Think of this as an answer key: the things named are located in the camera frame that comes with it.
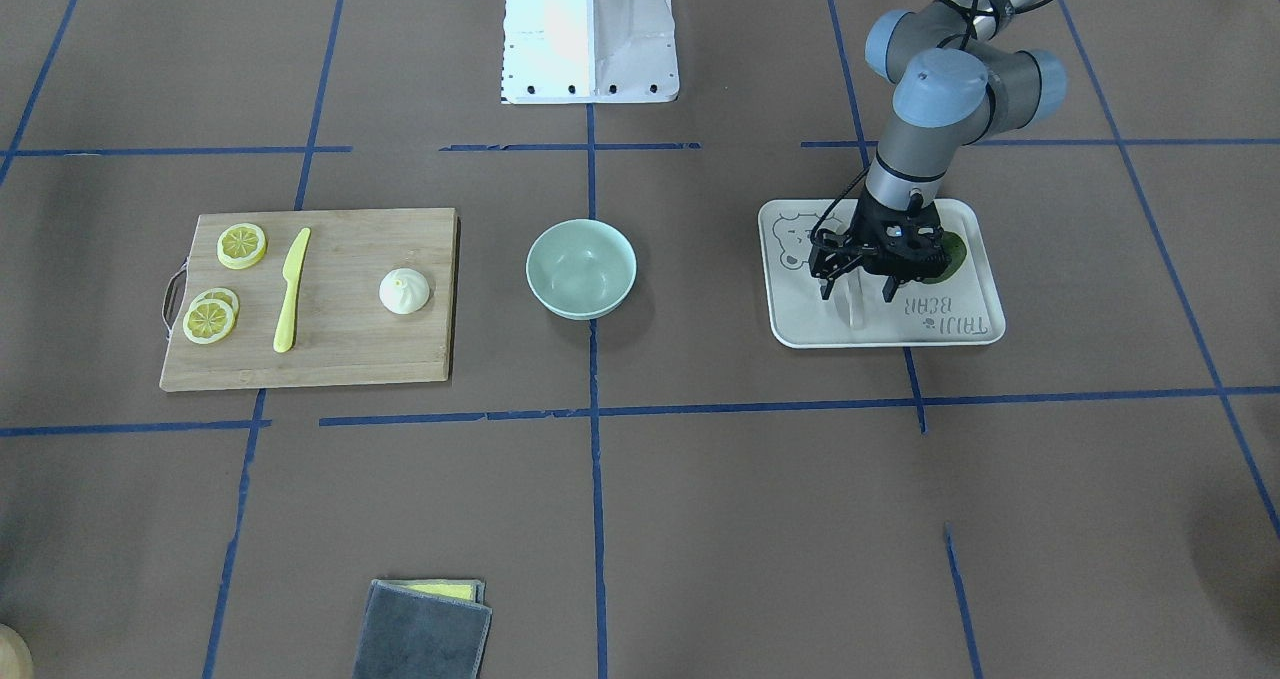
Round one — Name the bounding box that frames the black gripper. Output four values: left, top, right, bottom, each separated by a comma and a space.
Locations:
810, 195, 947, 304

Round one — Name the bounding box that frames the beige plastic spoon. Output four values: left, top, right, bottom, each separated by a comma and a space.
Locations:
840, 270, 867, 331

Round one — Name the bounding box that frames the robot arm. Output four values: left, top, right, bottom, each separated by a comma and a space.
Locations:
808, 0, 1068, 301

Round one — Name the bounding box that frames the light green bowl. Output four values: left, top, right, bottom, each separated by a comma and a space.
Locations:
525, 218, 637, 322

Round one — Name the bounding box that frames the white steamed bun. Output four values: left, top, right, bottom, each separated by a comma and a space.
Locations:
378, 266, 433, 315

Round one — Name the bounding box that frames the green avocado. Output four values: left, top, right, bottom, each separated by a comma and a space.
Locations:
920, 231, 968, 284

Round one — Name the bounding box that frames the beige bear tray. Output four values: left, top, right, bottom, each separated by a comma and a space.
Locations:
756, 199, 1006, 348

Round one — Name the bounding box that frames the yellow sponge cloth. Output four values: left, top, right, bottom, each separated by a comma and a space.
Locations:
399, 579, 485, 603

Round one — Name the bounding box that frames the bamboo cutting board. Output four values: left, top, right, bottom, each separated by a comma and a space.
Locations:
159, 208, 460, 392

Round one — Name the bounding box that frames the yellow plastic knife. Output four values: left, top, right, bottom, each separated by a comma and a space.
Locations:
271, 227, 311, 354

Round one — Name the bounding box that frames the grey folded cloth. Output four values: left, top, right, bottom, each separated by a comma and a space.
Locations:
352, 578, 492, 678

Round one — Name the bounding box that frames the lemon slice upper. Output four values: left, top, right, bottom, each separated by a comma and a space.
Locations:
216, 222, 268, 270

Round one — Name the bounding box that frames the lemon slice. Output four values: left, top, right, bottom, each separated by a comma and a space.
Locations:
191, 287, 241, 314
180, 299, 237, 345
216, 222, 268, 270

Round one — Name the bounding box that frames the lemon slice lower back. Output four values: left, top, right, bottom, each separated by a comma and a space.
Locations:
191, 287, 241, 314

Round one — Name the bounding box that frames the lemon slice lower front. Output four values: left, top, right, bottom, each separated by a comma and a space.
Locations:
180, 299, 237, 345

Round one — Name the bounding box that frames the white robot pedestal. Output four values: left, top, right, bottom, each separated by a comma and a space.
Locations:
500, 0, 681, 105

